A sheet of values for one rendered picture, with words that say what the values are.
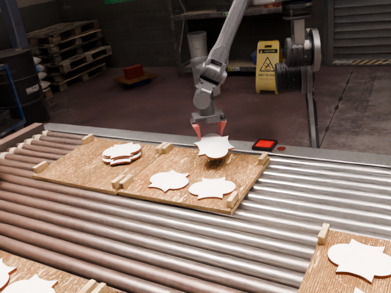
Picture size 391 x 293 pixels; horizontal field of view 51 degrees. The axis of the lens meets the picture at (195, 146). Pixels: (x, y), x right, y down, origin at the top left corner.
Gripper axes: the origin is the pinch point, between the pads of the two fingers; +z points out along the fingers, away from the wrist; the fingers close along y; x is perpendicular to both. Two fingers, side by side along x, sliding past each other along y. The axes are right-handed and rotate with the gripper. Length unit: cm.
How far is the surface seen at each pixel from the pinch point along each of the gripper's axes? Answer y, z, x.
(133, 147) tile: -28.1, 4.8, 14.7
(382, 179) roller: 46, 10, -34
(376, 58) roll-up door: 290, 99, 360
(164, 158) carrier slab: -17.2, 8.1, 6.4
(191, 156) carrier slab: -7.3, 8.1, 3.9
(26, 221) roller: -64, 9, -16
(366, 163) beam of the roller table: 47, 10, -22
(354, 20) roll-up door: 267, 49, 378
